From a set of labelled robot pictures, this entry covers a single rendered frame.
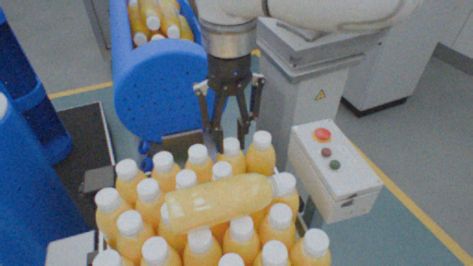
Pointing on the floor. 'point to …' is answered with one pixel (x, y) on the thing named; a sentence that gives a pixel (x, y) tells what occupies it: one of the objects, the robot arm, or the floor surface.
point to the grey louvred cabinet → (396, 61)
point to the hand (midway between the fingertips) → (230, 137)
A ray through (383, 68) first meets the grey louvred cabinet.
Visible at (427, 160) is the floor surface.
